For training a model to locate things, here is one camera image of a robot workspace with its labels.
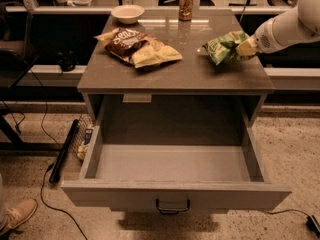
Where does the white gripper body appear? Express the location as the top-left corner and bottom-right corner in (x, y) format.
(250, 18), (284, 54)

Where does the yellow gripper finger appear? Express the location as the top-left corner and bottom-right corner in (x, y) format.
(236, 37), (258, 56)

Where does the green jalapeno chip bag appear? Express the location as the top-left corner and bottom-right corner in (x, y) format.
(202, 31), (257, 66)

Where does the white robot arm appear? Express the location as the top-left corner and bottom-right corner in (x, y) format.
(236, 0), (320, 56)

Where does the yellow chip bag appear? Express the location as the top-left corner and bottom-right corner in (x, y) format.
(96, 29), (182, 69)

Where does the grey cabinet with counter top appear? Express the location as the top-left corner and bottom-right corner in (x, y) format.
(78, 8), (274, 119)

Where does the brown chip bag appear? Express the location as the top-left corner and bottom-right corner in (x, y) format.
(105, 27), (146, 57)

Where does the open grey top drawer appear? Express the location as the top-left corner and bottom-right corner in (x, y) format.
(60, 94), (293, 215)

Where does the orange soda can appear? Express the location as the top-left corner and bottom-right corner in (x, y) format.
(179, 0), (193, 21)

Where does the white bowl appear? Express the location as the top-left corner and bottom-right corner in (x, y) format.
(111, 5), (145, 25)

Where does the black bar on floor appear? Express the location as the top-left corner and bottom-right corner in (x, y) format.
(49, 119), (79, 184)

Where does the tan shoe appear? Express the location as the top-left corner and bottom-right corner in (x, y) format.
(0, 198), (38, 236)

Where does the wire basket with items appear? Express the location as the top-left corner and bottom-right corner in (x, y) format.
(71, 114), (94, 162)

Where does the black clamp on rail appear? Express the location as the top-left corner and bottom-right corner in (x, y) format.
(57, 51), (77, 72)

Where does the black drawer handle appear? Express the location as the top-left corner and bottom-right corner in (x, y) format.
(155, 199), (191, 215)

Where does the black floor cable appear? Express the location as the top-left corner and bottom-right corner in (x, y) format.
(0, 55), (89, 240)

